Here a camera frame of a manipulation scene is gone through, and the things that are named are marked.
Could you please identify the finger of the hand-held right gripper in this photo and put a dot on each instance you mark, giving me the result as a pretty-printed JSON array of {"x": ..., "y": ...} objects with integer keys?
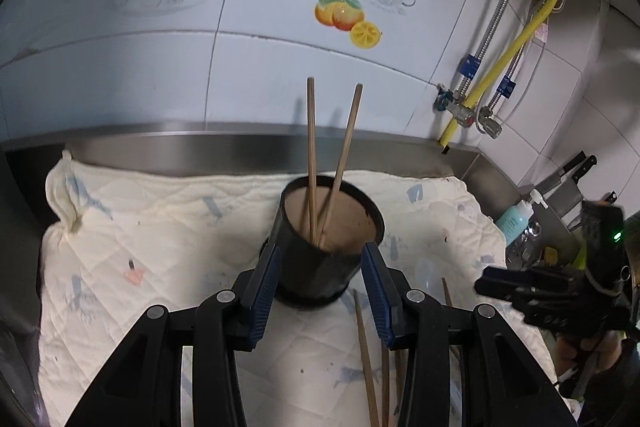
[
  {"x": 520, "y": 299},
  {"x": 500, "y": 279}
]

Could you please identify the metal valve assembly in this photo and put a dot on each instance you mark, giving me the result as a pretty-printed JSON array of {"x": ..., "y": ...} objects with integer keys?
[{"x": 462, "y": 112}]

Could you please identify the white quilted cloth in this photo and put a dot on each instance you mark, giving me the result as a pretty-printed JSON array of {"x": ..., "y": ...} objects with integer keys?
[{"x": 150, "y": 257}]

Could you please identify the black utensil holder cup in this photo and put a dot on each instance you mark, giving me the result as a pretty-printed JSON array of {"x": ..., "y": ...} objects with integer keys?
[{"x": 320, "y": 277}]

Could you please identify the person's right hand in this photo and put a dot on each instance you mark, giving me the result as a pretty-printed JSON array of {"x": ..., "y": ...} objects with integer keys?
[{"x": 567, "y": 352}]

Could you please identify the steel counter backsplash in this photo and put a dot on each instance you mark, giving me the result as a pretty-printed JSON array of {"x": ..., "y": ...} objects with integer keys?
[{"x": 200, "y": 147}]

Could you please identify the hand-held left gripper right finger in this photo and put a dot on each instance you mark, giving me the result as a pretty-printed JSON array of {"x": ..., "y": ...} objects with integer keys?
[{"x": 376, "y": 292}]

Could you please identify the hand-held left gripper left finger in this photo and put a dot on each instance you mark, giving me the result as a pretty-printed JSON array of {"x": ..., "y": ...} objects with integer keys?
[{"x": 264, "y": 292}]

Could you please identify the green plastic basket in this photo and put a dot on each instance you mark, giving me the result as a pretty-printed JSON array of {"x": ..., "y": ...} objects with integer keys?
[{"x": 580, "y": 258}]

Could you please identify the teal soap dispenser bottle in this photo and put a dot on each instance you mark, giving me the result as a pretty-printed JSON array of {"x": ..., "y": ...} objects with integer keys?
[{"x": 515, "y": 219}]

